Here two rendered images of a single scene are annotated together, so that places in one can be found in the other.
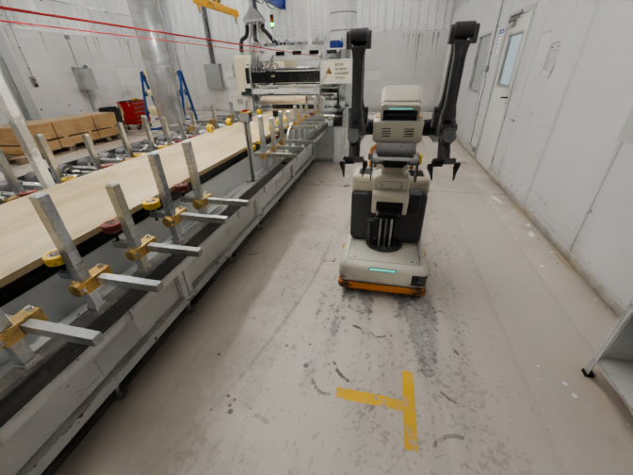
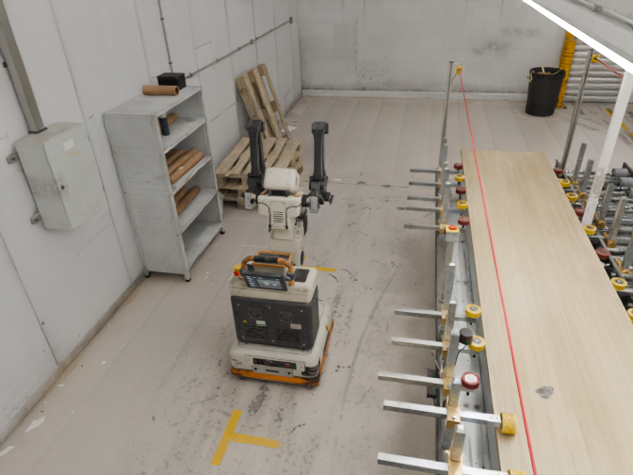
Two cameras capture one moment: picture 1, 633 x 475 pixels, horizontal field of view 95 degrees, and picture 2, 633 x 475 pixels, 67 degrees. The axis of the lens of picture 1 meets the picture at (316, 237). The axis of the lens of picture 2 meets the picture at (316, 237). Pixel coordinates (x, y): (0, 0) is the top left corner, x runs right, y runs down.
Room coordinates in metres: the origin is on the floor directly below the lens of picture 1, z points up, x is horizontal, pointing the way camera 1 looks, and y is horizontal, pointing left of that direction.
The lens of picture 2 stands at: (4.60, -0.29, 2.60)
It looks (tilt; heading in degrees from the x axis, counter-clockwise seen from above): 31 degrees down; 180
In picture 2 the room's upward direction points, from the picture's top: 2 degrees counter-clockwise
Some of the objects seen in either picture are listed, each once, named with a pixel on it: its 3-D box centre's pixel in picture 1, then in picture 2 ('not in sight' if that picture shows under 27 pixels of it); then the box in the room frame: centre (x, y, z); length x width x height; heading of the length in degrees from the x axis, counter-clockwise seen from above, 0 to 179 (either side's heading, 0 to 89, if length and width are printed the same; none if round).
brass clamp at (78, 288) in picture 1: (90, 280); not in sight; (0.86, 0.84, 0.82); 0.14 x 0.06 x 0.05; 167
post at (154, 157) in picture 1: (167, 202); (444, 197); (1.33, 0.72, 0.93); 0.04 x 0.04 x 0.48; 77
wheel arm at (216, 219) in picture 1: (187, 217); (434, 209); (1.35, 0.65, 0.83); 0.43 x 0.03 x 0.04; 77
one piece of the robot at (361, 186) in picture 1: (387, 202); (276, 298); (2.04, -0.55, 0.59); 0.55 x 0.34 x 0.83; 77
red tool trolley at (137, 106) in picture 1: (135, 114); not in sight; (9.75, 5.51, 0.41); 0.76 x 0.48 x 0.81; 173
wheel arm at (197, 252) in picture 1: (156, 248); (434, 199); (1.11, 0.71, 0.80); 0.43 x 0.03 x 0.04; 77
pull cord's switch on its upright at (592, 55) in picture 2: not in sight; (577, 117); (0.55, 2.05, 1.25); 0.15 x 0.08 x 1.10; 167
